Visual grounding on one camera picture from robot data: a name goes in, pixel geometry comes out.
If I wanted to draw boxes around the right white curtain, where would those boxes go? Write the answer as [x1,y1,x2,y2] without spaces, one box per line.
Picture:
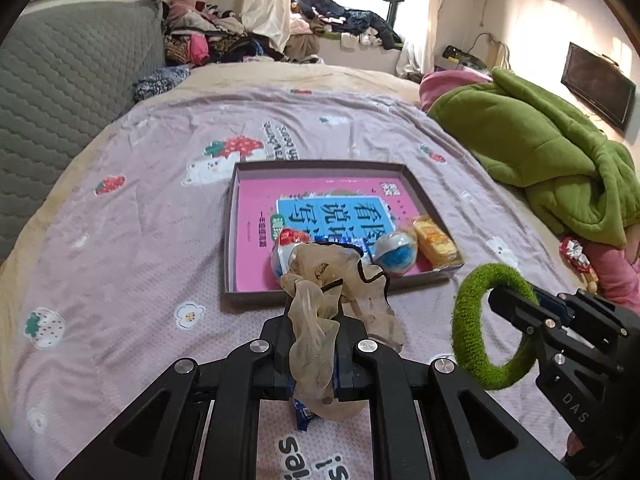
[395,0,442,78]

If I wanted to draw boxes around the yellow snack packet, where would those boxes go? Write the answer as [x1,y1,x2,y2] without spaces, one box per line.
[412,216,459,268]

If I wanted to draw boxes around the white curtain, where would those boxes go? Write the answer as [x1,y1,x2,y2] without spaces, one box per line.
[241,0,291,51]
[395,0,442,78]

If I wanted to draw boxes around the clothes pile by headboard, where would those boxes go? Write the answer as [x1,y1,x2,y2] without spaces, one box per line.
[162,0,286,67]

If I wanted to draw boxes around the pink pillow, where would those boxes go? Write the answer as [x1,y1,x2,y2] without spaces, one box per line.
[419,70,492,112]

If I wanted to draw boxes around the left white curtain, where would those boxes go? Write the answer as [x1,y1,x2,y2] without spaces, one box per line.
[241,0,291,51]

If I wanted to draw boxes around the grey quilted headboard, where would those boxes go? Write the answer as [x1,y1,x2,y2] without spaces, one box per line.
[1,0,165,257]

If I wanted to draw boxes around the red silver wrapper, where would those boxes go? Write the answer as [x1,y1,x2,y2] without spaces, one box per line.
[559,236,592,274]

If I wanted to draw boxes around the person's right hand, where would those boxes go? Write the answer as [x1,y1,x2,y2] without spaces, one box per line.
[564,432,585,460]

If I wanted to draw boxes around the blue cookie packet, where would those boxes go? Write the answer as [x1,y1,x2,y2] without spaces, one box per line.
[314,234,368,252]
[291,380,320,432]

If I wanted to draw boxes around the purple strawberry bedsheet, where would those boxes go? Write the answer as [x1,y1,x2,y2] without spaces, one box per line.
[8,89,577,479]

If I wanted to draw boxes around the pink blanket lower right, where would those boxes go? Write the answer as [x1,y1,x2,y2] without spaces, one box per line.
[584,242,639,313]

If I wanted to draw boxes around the wall television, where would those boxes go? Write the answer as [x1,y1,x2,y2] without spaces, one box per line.
[561,42,637,129]

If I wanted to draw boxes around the blue patterned cloth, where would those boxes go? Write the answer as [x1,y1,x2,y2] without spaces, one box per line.
[134,65,191,103]

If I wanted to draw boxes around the green blanket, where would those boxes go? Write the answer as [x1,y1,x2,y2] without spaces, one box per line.
[427,68,639,248]

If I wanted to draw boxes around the black yellow tool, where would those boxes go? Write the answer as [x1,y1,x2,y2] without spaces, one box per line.
[442,46,487,70]

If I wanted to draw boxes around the green fuzzy ring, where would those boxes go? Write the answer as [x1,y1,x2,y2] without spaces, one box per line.
[451,262,540,392]

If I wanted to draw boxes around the white red snack packet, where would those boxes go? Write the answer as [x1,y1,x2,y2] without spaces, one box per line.
[270,228,310,278]

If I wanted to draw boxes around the shallow brown box tray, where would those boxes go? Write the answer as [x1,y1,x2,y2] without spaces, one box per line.
[224,159,450,309]

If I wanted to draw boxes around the pink workbook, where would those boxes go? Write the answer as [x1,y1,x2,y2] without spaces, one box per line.
[233,176,424,292]

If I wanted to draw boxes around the clothes pile on windowsill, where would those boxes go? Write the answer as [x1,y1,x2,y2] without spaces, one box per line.
[291,0,402,50]

